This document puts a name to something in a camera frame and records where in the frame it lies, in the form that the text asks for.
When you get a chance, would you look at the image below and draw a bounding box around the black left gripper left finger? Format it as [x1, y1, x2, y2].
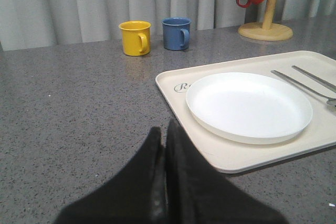
[55, 127, 166, 223]

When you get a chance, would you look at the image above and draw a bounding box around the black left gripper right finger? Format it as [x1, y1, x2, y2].
[166, 120, 288, 223]

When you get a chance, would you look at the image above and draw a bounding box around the white round plate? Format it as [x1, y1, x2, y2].
[186, 72, 313, 145]

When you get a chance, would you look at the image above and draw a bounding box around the steel spoon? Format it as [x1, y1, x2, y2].
[271, 70, 335, 106]

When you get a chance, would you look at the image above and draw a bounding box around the yellow mug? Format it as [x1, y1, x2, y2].
[119, 20, 151, 56]

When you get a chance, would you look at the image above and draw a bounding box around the blue mug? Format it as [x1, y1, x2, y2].
[162, 17, 191, 51]

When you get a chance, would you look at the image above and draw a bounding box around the cream serving tray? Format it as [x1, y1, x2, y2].
[156, 51, 335, 174]

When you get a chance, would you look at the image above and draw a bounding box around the wooden mug tree stand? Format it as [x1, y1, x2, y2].
[238, 0, 293, 41]

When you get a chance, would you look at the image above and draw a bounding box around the grey curtain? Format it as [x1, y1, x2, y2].
[0, 0, 336, 52]

